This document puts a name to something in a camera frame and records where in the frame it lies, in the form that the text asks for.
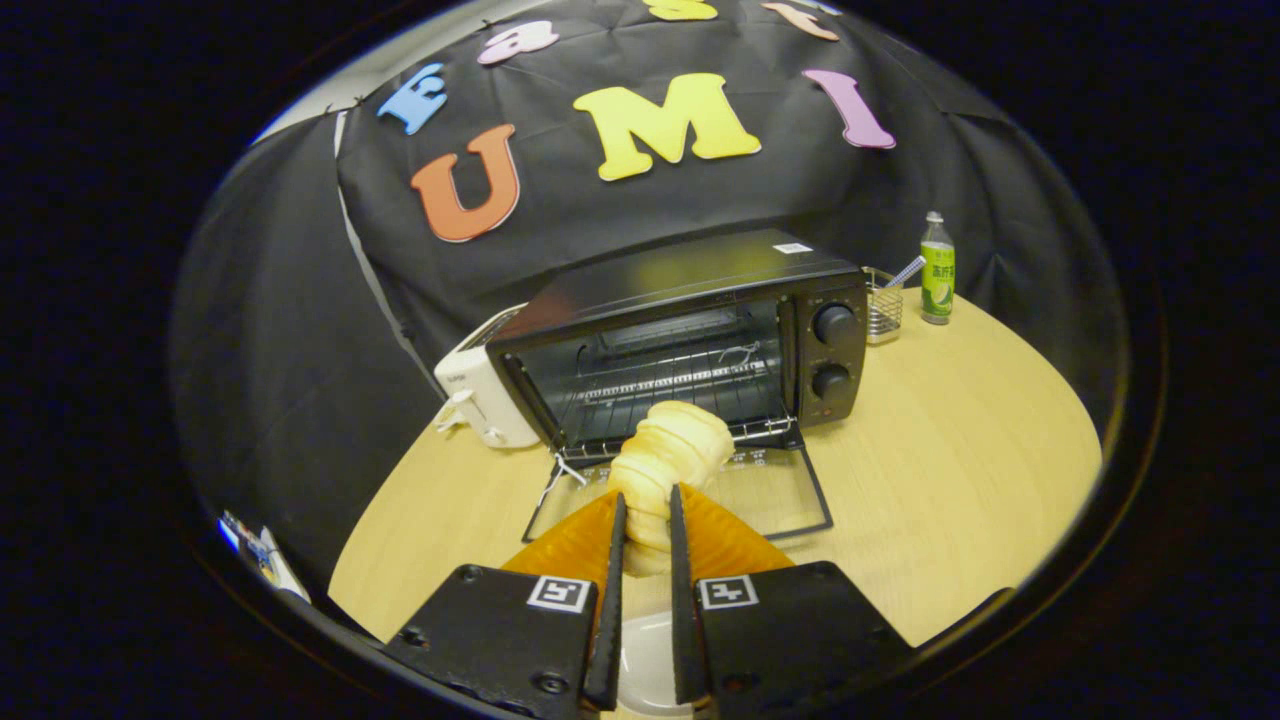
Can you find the black toaster oven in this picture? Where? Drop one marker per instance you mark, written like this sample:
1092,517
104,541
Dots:
680,270

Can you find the pale twisted bread roll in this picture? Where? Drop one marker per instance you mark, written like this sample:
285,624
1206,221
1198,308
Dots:
665,450

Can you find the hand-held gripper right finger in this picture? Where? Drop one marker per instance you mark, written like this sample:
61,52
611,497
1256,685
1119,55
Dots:
680,600

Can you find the white pop-up toaster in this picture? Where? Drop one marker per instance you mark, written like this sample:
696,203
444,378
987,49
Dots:
480,395

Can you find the white plate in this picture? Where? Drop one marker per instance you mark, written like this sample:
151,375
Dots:
645,650

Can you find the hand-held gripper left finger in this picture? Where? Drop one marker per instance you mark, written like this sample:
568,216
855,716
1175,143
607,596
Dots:
612,600

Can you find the colourful printed papers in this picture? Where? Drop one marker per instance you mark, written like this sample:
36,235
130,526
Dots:
262,552

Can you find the green drink bottle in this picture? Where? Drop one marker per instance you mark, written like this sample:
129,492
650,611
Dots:
938,280

